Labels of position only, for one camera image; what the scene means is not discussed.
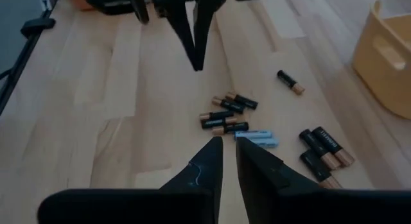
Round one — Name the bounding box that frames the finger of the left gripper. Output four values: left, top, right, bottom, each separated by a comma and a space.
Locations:
130, 0, 197, 71
194, 0, 269, 72

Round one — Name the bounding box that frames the light blue battery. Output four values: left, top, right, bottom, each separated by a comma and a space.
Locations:
234, 130, 274, 141
250, 137, 279, 149

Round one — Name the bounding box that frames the yellow plastic bin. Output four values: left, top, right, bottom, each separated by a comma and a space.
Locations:
351, 0, 411, 121

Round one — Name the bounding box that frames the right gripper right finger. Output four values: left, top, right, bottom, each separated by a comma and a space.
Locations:
235, 136, 411, 224

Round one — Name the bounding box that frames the black aluminium table frame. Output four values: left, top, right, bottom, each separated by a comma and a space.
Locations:
0, 0, 62, 114

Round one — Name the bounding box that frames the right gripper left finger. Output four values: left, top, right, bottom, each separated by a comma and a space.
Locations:
37, 135, 224, 224

